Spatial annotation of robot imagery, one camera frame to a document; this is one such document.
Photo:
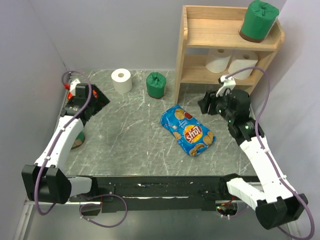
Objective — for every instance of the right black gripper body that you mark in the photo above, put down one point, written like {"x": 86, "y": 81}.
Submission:
{"x": 218, "y": 106}

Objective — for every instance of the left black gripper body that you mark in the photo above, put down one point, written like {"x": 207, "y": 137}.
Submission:
{"x": 90, "y": 105}

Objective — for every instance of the white paper towel roll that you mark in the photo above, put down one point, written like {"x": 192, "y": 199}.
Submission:
{"x": 242, "y": 59}
{"x": 218, "y": 60}
{"x": 122, "y": 81}

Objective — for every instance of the green paper towel roll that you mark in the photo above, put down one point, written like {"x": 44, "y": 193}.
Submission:
{"x": 258, "y": 21}

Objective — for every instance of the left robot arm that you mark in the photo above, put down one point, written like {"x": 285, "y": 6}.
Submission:
{"x": 45, "y": 178}

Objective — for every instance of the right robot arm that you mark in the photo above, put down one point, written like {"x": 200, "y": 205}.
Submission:
{"x": 277, "y": 203}

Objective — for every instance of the wooden two-tier shelf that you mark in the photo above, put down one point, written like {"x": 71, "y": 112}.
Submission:
{"x": 217, "y": 27}

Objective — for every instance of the orange razor package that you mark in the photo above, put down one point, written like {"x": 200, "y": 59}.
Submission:
{"x": 70, "y": 94}

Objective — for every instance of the green wrapped roll left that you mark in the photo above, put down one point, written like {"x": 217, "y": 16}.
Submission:
{"x": 80, "y": 139}

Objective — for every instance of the blue Lays chips bag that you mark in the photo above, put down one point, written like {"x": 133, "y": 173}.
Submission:
{"x": 191, "y": 135}

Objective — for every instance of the green wrapped roll back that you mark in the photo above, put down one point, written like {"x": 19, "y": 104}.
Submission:
{"x": 156, "y": 85}

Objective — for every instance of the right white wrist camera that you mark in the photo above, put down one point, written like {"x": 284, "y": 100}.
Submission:
{"x": 227, "y": 84}

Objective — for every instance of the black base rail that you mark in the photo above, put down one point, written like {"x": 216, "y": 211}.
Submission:
{"x": 148, "y": 193}

